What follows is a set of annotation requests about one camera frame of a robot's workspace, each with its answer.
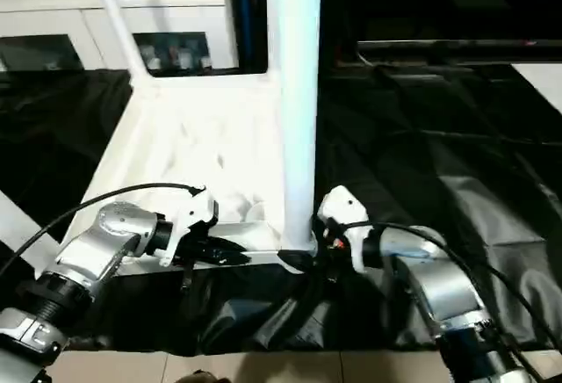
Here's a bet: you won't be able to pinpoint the black plastic table mat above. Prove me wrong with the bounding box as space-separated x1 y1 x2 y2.
0 62 562 353

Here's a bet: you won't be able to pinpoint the white plastic table leg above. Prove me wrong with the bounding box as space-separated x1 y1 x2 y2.
0 188 55 265
85 0 157 94
266 0 324 257

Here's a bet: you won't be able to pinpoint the white plastic table top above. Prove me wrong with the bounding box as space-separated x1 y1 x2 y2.
35 71 321 277

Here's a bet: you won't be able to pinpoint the black flat bar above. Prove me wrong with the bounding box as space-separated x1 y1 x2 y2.
356 40 562 57

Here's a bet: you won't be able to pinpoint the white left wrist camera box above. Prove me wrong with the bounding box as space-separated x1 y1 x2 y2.
162 190 220 266

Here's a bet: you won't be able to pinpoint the white flat board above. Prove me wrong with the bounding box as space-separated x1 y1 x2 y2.
511 62 562 110

